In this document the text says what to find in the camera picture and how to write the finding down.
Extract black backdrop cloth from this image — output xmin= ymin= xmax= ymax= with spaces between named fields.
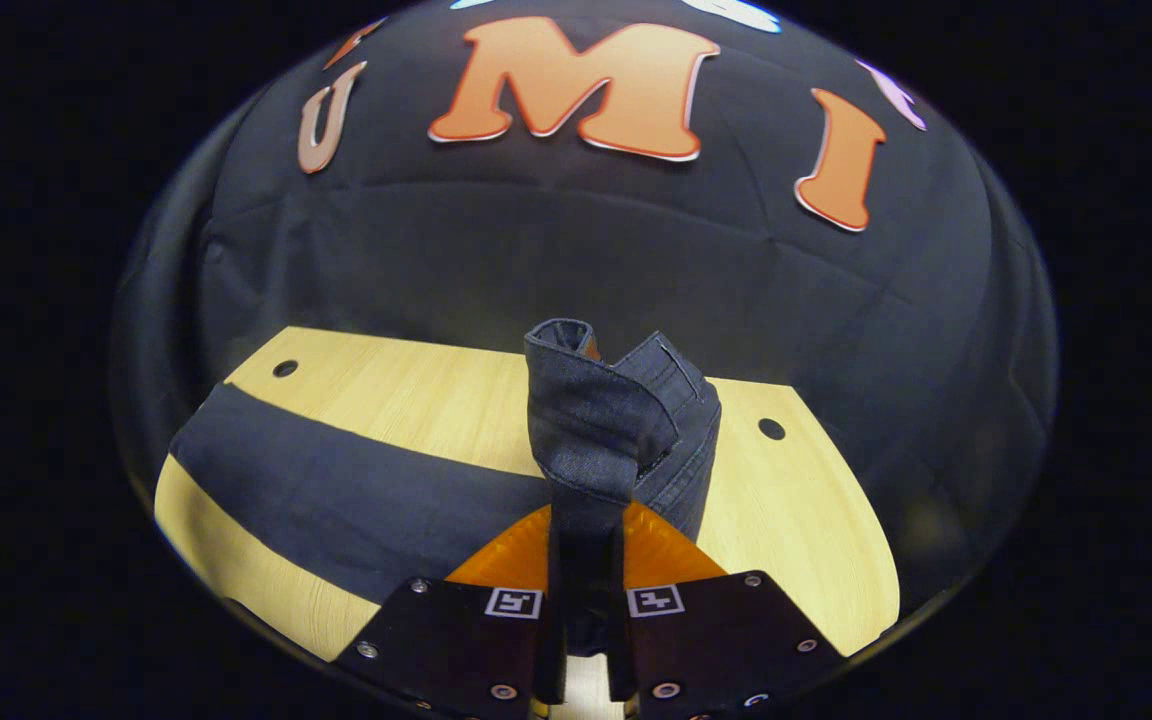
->
xmin=111 ymin=0 xmax=1059 ymax=641

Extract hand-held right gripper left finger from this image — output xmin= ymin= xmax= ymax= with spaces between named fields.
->
xmin=329 ymin=503 xmax=569 ymax=720

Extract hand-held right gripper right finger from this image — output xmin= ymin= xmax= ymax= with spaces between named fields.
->
xmin=619 ymin=500 xmax=849 ymax=720

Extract dark blue jeans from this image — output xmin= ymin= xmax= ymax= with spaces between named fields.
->
xmin=168 ymin=318 xmax=724 ymax=658

